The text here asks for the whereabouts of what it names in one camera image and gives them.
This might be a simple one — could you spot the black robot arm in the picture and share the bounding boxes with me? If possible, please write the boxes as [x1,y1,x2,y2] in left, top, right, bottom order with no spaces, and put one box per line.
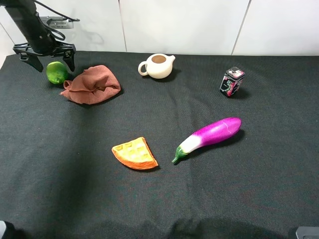
[0,0,79,72]

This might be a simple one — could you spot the orange waffle slice toy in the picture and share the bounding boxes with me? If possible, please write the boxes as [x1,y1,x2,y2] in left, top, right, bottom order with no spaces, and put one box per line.
[112,137,158,170]

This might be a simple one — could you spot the black camera cable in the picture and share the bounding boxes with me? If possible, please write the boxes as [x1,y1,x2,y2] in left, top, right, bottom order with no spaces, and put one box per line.
[33,0,81,41]

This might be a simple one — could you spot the black tablecloth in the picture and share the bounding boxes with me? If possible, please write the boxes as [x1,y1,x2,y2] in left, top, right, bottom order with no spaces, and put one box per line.
[0,52,319,239]

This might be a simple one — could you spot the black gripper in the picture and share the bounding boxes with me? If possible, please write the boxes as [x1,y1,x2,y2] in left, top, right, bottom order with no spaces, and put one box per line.
[13,34,76,72]

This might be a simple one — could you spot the crumpled brown cloth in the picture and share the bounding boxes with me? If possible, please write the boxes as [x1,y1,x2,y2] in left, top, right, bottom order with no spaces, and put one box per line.
[60,65,121,105]

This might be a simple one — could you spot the grey robot base corner right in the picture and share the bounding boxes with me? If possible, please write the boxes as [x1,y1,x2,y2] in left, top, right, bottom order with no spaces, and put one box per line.
[288,226,319,239]

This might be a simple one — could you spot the grey robot base corner left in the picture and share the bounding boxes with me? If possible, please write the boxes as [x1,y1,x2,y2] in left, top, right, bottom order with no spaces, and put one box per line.
[0,221,15,239]

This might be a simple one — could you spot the cream ceramic teapot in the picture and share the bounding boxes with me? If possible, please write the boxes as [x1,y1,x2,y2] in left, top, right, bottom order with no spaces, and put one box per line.
[138,53,175,79]

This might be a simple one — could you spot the black floral tin box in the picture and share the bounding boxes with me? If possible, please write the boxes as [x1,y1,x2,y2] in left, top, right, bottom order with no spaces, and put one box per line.
[219,67,245,98]

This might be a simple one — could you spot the green lime fruit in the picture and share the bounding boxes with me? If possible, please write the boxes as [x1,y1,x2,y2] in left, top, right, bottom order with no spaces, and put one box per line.
[46,61,69,85]

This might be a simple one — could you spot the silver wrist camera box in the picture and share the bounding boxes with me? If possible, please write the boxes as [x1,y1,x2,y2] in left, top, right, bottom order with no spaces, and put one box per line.
[40,16,74,29]

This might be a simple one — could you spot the purple toy eggplant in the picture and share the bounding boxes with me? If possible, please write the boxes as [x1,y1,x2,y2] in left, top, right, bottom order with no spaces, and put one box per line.
[172,118,242,164]

